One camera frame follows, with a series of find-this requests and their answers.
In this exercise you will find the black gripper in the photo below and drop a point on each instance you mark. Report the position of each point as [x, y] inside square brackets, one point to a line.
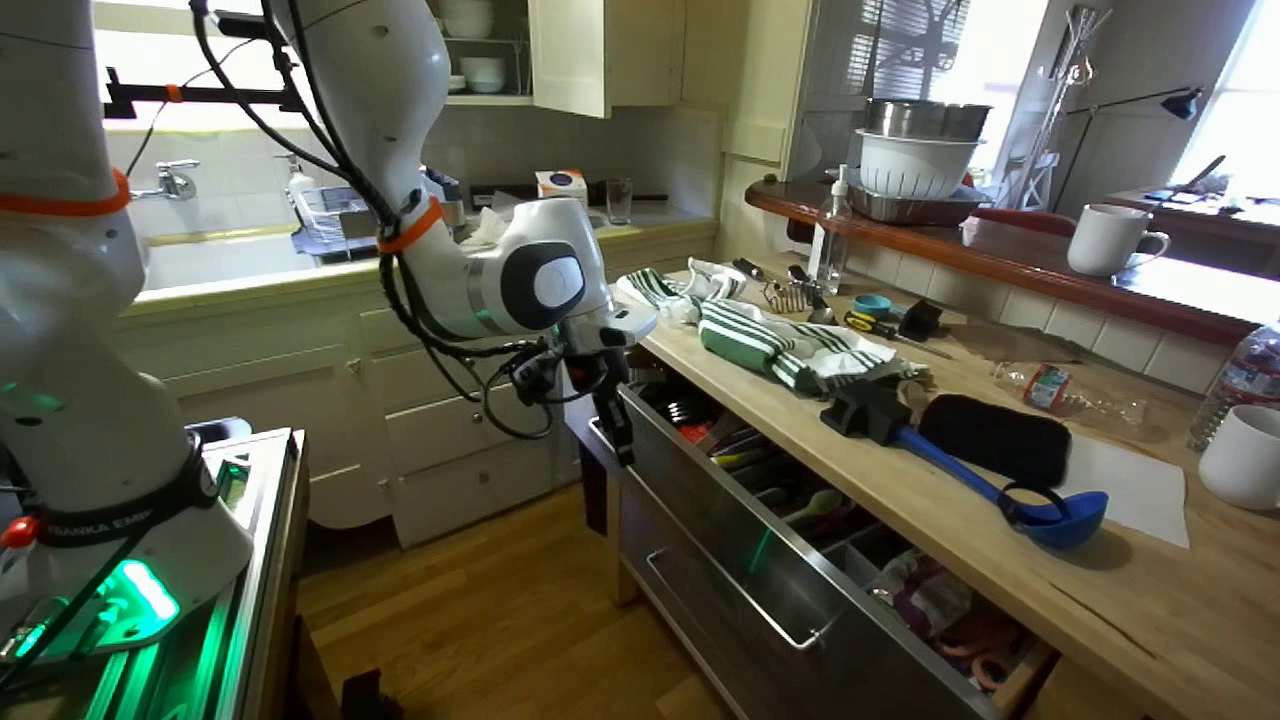
[602, 360]

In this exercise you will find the white green striped towel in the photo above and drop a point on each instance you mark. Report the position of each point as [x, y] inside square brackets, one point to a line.
[774, 342]

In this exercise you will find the steel fronted cabinet drawer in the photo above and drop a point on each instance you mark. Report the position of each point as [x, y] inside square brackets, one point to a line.
[744, 561]

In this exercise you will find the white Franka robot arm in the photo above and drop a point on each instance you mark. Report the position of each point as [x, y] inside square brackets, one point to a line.
[361, 81]

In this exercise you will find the cream cabinet door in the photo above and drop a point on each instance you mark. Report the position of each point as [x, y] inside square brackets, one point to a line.
[602, 52]

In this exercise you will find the grey cutlery tray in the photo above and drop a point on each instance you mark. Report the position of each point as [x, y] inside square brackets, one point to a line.
[786, 500]

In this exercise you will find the black crumpled cloth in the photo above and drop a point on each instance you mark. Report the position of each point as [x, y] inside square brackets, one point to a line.
[864, 405]

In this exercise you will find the clear pump soap bottle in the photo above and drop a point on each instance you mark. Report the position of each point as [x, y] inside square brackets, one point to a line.
[829, 241]

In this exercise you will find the teal measuring cup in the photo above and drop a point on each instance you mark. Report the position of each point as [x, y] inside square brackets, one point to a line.
[875, 307]

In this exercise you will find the small black cup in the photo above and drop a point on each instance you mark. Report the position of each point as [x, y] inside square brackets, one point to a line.
[921, 319]

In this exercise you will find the cream lower cabinets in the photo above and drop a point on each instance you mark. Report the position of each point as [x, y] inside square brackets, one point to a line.
[267, 384]

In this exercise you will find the black pouch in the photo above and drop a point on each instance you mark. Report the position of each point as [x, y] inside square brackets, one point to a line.
[993, 443]

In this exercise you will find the sink soap bottle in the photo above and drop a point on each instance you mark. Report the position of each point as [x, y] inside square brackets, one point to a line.
[304, 199]

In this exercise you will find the blue ladle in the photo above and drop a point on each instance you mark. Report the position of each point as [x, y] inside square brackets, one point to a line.
[1043, 514]

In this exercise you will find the stainless steel bowl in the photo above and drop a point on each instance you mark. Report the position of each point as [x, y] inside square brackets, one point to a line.
[926, 117]

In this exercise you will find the clear plastic bag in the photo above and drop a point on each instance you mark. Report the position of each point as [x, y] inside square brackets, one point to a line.
[1067, 384]

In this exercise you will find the wooden ledge shelf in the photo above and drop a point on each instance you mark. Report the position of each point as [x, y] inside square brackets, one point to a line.
[1067, 284]

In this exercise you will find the white ceramic mug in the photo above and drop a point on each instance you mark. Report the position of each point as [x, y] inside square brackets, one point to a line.
[1104, 241]
[1241, 461]

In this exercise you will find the white paper sheet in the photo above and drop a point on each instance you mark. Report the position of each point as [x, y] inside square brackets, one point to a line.
[1134, 484]

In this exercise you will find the white coat rack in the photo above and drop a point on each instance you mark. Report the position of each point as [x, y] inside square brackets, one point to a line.
[1061, 92]

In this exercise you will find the clear plastic water bottle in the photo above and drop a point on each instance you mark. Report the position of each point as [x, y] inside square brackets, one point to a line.
[1244, 373]

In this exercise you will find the black desk lamp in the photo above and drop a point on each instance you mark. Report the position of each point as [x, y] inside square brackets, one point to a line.
[1182, 102]

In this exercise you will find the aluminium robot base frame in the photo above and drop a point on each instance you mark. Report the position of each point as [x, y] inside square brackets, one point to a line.
[203, 625]

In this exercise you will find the wall faucet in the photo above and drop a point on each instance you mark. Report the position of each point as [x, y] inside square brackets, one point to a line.
[175, 180]

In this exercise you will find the black camera mount rod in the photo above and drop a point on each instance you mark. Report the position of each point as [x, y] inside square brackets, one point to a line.
[203, 92]

